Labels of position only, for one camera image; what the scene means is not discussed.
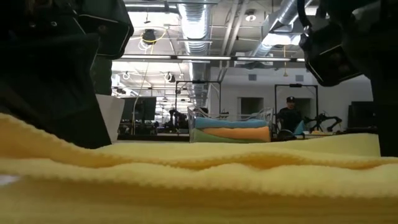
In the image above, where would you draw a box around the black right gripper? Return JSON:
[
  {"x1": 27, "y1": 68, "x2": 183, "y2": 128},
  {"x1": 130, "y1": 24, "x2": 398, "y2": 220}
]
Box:
[{"x1": 325, "y1": 0, "x2": 398, "y2": 158}]

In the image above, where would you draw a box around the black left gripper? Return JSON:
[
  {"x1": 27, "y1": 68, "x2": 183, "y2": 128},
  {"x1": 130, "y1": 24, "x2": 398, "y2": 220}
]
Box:
[{"x1": 0, "y1": 0, "x2": 113, "y2": 150}]

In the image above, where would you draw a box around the orange microfiber towel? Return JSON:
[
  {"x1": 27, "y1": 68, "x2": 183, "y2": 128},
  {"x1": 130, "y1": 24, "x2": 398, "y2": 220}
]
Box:
[{"x1": 201, "y1": 125, "x2": 272, "y2": 143}]

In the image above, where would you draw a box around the blue microfiber towel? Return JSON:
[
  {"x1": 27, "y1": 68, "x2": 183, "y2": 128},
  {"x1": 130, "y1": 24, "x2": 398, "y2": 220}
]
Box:
[{"x1": 194, "y1": 116, "x2": 269, "y2": 130}]

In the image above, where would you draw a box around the green microfiber towel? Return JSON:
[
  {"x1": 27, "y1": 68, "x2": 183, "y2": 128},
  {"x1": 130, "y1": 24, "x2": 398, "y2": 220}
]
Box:
[{"x1": 190, "y1": 128, "x2": 251, "y2": 144}]

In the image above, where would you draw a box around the yellow microfiber towel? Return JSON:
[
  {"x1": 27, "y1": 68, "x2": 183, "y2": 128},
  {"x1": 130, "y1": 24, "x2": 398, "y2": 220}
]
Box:
[{"x1": 0, "y1": 112, "x2": 398, "y2": 224}]

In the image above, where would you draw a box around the black cabinet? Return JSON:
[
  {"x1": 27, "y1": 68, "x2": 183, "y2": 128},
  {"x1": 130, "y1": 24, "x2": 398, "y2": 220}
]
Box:
[{"x1": 347, "y1": 101, "x2": 377, "y2": 129}]

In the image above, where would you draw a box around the green cactus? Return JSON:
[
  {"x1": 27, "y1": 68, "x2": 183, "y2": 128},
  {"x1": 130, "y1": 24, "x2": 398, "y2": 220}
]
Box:
[{"x1": 90, "y1": 55, "x2": 113, "y2": 96}]

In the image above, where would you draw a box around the white hexagonal pot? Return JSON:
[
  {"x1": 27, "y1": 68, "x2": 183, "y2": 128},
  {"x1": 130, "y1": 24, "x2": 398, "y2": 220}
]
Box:
[{"x1": 95, "y1": 94, "x2": 126, "y2": 143}]

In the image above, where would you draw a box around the person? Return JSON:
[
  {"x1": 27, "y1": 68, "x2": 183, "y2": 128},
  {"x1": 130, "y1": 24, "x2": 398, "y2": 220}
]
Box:
[{"x1": 275, "y1": 96, "x2": 305, "y2": 134}]

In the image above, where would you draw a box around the black background screen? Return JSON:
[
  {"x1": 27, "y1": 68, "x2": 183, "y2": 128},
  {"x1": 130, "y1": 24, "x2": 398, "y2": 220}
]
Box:
[{"x1": 120, "y1": 96, "x2": 157, "y2": 135}]

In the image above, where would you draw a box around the clear plastic bin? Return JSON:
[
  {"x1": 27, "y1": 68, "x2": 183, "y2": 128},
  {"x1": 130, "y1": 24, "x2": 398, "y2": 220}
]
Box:
[{"x1": 187, "y1": 105, "x2": 275, "y2": 144}]

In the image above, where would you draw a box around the overhead light bar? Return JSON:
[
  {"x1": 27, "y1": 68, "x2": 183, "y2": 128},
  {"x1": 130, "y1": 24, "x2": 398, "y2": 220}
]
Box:
[{"x1": 119, "y1": 54, "x2": 306, "y2": 63}]

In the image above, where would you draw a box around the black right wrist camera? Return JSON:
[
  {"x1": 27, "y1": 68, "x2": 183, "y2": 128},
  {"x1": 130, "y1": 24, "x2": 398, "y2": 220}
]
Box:
[{"x1": 298, "y1": 18, "x2": 364, "y2": 88}]

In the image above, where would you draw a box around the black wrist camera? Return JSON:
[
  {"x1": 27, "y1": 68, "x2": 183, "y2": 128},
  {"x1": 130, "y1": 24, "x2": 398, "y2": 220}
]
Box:
[
  {"x1": 76, "y1": 0, "x2": 135, "y2": 60},
  {"x1": 298, "y1": 18, "x2": 364, "y2": 88}
]

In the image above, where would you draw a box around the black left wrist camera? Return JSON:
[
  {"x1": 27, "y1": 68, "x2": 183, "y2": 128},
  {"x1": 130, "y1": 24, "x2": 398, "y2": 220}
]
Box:
[{"x1": 76, "y1": 0, "x2": 135, "y2": 60}]

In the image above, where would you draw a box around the black rig frame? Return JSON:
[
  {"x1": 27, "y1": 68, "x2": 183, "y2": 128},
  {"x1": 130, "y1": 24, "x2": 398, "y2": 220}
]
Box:
[
  {"x1": 175, "y1": 80, "x2": 222, "y2": 110},
  {"x1": 274, "y1": 83, "x2": 319, "y2": 131}
]

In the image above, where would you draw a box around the black ceiling dome camera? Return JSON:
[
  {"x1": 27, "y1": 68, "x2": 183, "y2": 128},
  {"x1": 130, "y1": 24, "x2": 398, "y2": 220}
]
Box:
[{"x1": 142, "y1": 29, "x2": 157, "y2": 44}]

